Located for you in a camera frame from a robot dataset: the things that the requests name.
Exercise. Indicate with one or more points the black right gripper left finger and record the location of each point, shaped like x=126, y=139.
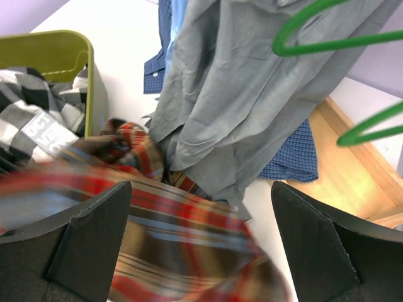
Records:
x=69, y=256

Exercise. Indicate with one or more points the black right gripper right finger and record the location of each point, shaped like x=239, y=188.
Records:
x=333, y=255

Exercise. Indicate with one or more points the red plaid shirt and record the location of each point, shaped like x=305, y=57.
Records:
x=177, y=245

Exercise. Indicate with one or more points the green hanger with metal hook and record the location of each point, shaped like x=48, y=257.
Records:
x=360, y=133

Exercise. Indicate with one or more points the black white checkered shirt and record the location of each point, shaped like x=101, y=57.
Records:
x=39, y=117

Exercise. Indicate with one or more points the green hanger of plaid shirt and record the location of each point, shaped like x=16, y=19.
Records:
x=280, y=48

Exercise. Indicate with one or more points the dark blue checkered shirt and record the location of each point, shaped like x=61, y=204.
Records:
x=297, y=157

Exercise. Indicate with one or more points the grey shirt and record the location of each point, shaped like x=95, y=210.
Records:
x=228, y=103

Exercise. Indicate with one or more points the light blue shirt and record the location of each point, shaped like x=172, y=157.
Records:
x=178, y=11

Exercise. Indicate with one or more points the wooden clothes rack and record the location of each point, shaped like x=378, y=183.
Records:
x=357, y=180

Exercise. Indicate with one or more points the olive green plastic basket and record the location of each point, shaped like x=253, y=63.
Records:
x=59, y=55

